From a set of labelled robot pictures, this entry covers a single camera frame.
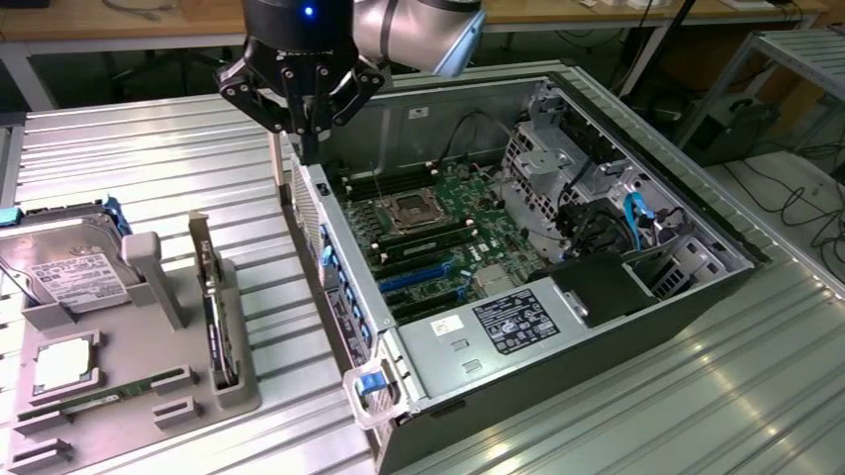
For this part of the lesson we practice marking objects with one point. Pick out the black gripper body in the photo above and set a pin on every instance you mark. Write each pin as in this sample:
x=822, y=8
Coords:
x=297, y=34

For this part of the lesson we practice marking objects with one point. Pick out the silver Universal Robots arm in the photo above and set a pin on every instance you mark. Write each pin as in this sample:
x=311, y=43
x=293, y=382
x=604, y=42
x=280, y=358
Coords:
x=413, y=29

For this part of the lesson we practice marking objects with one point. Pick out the black GPU card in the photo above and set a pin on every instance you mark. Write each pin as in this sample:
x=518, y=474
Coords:
x=218, y=307

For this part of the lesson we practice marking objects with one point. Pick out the black RAM slot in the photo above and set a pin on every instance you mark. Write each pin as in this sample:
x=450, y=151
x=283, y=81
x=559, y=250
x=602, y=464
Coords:
x=393, y=188
x=422, y=236
x=429, y=249
x=386, y=178

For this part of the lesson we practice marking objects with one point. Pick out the wooden desk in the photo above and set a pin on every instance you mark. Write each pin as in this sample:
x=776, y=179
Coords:
x=132, y=27

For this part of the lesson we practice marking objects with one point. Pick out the CPU socket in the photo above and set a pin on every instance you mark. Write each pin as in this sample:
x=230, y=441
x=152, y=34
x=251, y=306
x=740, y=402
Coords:
x=413, y=210

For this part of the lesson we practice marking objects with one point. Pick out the silver disk bay cage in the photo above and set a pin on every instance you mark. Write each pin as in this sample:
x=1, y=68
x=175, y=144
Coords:
x=534, y=168

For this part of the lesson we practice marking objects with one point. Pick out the blue disk caddy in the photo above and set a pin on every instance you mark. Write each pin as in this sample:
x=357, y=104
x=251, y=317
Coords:
x=118, y=215

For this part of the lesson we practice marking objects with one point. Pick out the green motherboard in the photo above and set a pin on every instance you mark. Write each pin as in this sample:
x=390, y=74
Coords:
x=491, y=222

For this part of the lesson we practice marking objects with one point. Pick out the blue expansion slot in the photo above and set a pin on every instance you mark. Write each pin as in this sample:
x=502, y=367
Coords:
x=413, y=278

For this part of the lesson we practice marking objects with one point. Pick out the blue card retention clips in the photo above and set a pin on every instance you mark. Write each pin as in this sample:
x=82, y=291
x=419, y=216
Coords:
x=343, y=292

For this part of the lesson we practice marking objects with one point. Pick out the black expansion slot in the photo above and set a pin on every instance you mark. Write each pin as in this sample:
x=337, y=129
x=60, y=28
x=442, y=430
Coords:
x=422, y=298

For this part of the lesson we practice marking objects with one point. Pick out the silver chipset heatsink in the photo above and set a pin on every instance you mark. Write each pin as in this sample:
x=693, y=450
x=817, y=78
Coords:
x=495, y=278

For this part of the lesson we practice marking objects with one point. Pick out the silver hard disk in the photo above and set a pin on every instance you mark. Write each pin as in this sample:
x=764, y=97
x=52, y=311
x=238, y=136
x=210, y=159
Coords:
x=66, y=262

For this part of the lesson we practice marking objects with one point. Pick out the grey parts rack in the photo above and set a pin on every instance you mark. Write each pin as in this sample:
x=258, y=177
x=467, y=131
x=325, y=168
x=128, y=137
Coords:
x=132, y=356

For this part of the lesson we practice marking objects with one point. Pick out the silver power supply unit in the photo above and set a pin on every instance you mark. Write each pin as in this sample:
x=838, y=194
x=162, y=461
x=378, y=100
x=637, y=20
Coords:
x=449, y=368

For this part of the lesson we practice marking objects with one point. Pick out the black box under table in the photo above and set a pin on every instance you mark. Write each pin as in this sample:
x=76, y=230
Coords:
x=736, y=131

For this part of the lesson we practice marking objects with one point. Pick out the silver CPU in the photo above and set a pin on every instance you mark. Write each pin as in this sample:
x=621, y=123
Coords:
x=63, y=363

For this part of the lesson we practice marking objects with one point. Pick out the green RAM stick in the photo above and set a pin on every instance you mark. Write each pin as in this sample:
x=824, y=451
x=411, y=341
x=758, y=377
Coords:
x=92, y=398

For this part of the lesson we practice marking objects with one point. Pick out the open black PC case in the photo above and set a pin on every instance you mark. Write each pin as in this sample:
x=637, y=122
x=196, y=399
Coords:
x=561, y=396

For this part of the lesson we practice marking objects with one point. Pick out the metal slat side table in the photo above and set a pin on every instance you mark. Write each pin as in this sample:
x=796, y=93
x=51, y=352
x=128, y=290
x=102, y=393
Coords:
x=805, y=49

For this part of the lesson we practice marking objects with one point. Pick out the grey metal frame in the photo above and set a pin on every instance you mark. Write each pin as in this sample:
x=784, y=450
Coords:
x=10, y=158

